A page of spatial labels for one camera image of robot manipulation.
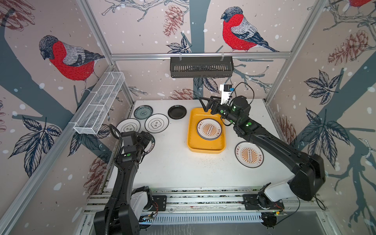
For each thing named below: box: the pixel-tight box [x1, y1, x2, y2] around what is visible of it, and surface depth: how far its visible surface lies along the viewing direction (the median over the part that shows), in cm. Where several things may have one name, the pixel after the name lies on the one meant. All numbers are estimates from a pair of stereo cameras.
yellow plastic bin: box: [187, 107, 227, 155], surface depth 100 cm
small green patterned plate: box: [133, 104, 154, 120], surface depth 116 cm
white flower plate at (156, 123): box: [144, 113, 170, 134], surface depth 109 cm
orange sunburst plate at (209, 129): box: [196, 118, 223, 141], surface depth 102 cm
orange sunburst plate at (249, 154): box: [235, 141, 265, 169], surface depth 91 cm
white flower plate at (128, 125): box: [116, 118, 141, 133], surface depth 109 cm
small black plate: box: [167, 104, 188, 120], surface depth 113 cm
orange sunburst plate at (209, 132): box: [196, 125, 223, 141], surface depth 102 cm
